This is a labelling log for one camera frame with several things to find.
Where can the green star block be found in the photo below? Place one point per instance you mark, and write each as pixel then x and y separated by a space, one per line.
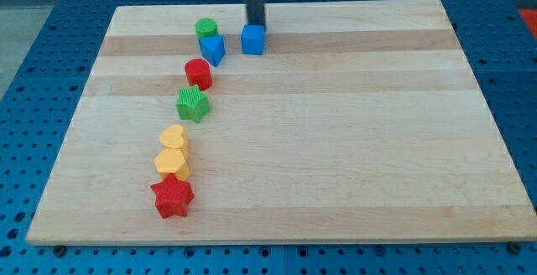
pixel 192 104

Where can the red star block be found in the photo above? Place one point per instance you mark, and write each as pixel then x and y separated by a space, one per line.
pixel 172 196

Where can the red cylinder block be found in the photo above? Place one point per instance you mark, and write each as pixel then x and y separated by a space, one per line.
pixel 198 73

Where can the blue cube block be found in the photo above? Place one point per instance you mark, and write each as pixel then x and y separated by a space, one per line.
pixel 253 39

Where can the light wooden board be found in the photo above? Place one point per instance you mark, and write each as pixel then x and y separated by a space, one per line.
pixel 361 122

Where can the blue triangular prism block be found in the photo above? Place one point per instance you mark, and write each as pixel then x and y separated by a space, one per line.
pixel 213 49

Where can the yellow heart block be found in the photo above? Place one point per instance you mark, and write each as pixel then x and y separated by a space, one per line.
pixel 174 137

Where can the yellow hexagon block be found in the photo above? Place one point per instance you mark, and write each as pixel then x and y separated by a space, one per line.
pixel 172 162

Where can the green cylinder block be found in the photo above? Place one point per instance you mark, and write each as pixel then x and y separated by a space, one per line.
pixel 206 27

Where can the blue perforated metal table plate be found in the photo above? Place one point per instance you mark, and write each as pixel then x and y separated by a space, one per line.
pixel 37 108

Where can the red object at right edge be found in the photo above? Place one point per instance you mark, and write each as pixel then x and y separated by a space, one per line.
pixel 529 15

